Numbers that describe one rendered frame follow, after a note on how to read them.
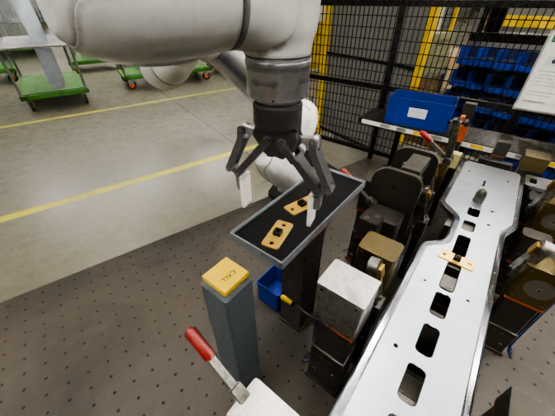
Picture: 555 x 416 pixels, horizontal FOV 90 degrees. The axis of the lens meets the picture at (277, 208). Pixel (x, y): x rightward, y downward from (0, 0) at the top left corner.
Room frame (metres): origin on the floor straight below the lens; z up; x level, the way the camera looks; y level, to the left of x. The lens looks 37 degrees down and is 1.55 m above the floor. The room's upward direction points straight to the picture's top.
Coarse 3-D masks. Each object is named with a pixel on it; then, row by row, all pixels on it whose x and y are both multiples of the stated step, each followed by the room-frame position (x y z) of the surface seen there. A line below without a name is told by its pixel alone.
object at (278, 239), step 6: (276, 222) 0.46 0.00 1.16; (282, 222) 0.46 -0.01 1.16; (276, 228) 0.43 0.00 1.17; (282, 228) 0.44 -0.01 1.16; (288, 228) 0.44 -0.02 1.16; (270, 234) 0.42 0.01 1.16; (276, 234) 0.42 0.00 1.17; (282, 234) 0.42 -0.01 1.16; (264, 240) 0.41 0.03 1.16; (270, 240) 0.41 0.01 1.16; (276, 240) 0.41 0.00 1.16; (282, 240) 0.41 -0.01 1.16; (270, 246) 0.39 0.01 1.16; (276, 246) 0.39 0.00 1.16
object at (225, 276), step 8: (216, 264) 0.35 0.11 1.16; (224, 264) 0.35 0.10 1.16; (232, 264) 0.35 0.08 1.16; (208, 272) 0.33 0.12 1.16; (216, 272) 0.33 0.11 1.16; (224, 272) 0.33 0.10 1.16; (232, 272) 0.33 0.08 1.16; (240, 272) 0.33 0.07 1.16; (248, 272) 0.33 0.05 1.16; (208, 280) 0.31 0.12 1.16; (216, 280) 0.31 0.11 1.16; (224, 280) 0.31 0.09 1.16; (232, 280) 0.31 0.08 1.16; (240, 280) 0.31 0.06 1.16; (216, 288) 0.29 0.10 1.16; (224, 288) 0.29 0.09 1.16; (232, 288) 0.30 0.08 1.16
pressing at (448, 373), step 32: (448, 192) 0.82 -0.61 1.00; (512, 192) 0.82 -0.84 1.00; (480, 224) 0.65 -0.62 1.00; (512, 224) 0.65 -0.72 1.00; (416, 256) 0.51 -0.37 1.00; (480, 256) 0.52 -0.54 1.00; (416, 288) 0.41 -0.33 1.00; (480, 288) 0.41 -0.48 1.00; (384, 320) 0.33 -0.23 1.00; (416, 320) 0.33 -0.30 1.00; (448, 320) 0.33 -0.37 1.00; (480, 320) 0.33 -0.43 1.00; (384, 352) 0.26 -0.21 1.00; (416, 352) 0.26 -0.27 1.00; (448, 352) 0.26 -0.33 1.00; (480, 352) 0.26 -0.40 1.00; (352, 384) 0.21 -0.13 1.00; (384, 384) 0.21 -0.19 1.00; (448, 384) 0.21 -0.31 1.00
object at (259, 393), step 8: (256, 384) 0.18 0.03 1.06; (256, 392) 0.17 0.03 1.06; (264, 392) 0.17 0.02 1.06; (272, 392) 0.17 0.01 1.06; (248, 400) 0.16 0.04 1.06; (256, 400) 0.16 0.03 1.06; (264, 400) 0.16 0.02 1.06; (272, 400) 0.16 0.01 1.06; (280, 400) 0.16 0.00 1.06; (232, 408) 0.15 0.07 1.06; (240, 408) 0.15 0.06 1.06; (248, 408) 0.15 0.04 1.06; (256, 408) 0.15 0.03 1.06; (264, 408) 0.15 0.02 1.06; (272, 408) 0.15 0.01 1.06; (280, 408) 0.15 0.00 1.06; (288, 408) 0.15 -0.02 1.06
